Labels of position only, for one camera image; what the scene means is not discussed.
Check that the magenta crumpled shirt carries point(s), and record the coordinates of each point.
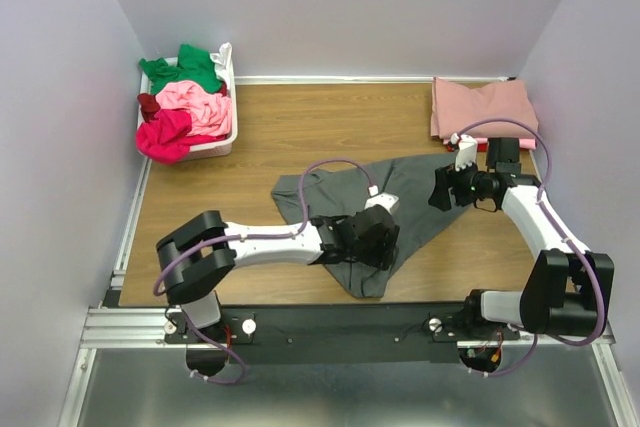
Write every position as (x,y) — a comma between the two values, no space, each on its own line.
(165,138)

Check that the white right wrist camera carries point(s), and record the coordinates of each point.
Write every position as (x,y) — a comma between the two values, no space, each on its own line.
(466,151)

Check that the aluminium frame rail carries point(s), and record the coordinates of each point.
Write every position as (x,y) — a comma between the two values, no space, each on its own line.
(123,328)

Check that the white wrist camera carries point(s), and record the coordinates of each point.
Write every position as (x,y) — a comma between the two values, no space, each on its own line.
(466,151)
(388,201)

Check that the pink crumpled shirt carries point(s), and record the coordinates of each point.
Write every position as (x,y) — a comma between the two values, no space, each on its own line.
(211,113)

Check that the red folded shirt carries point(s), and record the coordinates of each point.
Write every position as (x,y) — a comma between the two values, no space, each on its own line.
(481,147)

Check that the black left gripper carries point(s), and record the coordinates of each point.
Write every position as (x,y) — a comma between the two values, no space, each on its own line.
(382,245)

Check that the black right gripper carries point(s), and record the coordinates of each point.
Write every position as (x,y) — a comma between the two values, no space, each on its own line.
(441,189)

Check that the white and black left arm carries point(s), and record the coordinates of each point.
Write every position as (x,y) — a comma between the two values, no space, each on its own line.
(198,255)

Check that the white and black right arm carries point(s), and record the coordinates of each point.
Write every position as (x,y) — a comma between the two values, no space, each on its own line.
(568,290)

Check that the white crumpled cloth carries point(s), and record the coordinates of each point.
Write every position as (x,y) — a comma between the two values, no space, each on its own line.
(223,64)

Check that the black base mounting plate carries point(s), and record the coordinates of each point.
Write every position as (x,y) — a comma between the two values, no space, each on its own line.
(354,333)

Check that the dark red crumpled shirt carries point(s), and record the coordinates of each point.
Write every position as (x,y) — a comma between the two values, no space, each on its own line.
(148,106)

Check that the green crumpled shirt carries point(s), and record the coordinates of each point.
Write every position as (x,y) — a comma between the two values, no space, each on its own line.
(192,64)

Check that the white laundry basket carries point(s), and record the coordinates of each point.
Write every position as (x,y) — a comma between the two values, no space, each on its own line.
(202,146)

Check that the dark grey t shirt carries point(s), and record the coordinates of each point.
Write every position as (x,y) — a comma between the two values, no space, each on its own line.
(333,196)

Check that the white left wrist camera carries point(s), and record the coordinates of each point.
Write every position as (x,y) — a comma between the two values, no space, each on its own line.
(388,201)

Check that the light pink folded shirt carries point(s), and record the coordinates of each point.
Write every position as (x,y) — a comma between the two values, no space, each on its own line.
(524,144)

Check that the dusty pink folded shirt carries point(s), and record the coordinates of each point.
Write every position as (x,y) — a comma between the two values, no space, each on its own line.
(456,106)

